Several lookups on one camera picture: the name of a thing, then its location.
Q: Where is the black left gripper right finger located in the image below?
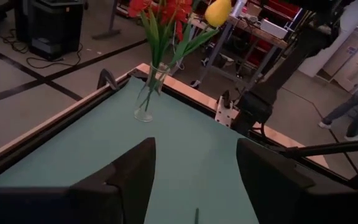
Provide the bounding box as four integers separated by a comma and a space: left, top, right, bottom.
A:
236, 138, 358, 224

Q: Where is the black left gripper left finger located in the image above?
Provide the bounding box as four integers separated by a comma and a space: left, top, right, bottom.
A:
0, 137, 157, 224

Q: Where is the yellow artificial tulip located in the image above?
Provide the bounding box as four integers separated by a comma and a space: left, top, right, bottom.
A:
144, 0, 232, 113

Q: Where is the clear glass vase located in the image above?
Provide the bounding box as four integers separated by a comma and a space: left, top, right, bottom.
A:
134, 62, 171, 123

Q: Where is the green table mat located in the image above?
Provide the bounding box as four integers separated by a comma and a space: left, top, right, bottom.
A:
0, 76, 332, 224

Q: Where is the black table clamp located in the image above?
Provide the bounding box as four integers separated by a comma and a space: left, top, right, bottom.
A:
96, 68, 120, 91

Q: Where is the person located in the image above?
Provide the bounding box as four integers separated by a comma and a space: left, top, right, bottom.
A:
318, 63, 358, 142

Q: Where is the white flat box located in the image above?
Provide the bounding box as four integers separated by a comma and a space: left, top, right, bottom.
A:
259, 18, 288, 40

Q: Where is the black equipment case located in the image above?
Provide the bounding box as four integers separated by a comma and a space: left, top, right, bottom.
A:
13, 0, 85, 62

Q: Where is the red bin shelving rack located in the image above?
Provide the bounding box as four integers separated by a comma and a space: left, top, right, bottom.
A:
250, 0, 303, 19

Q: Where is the white round column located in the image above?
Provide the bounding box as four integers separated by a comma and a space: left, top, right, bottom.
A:
296, 0, 358, 94

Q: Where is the black frame strut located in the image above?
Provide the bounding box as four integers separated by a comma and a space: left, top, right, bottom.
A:
278, 139, 358, 160

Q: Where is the white perforated bracket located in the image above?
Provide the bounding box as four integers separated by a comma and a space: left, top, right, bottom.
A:
214, 95, 239, 128

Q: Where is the black aluminium table frame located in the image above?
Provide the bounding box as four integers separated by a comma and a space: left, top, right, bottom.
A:
0, 70, 358, 187

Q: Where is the black floor cable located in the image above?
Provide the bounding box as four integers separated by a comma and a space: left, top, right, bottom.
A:
0, 28, 84, 70

